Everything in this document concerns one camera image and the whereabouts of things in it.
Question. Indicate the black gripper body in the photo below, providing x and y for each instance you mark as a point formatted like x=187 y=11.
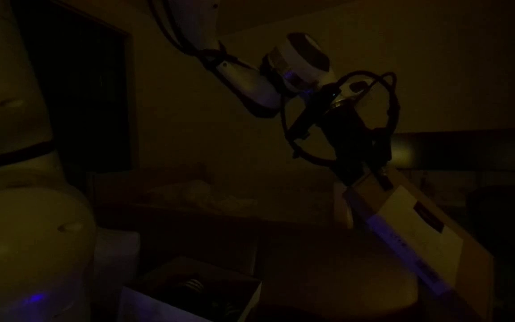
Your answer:
x=353 y=134

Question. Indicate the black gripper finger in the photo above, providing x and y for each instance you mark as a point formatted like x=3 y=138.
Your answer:
x=357 y=179
x=385 y=177

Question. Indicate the open cardboard box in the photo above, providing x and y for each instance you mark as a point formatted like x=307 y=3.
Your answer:
x=210 y=291

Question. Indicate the grey ribbed object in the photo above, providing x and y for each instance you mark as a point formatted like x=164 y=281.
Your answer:
x=194 y=284

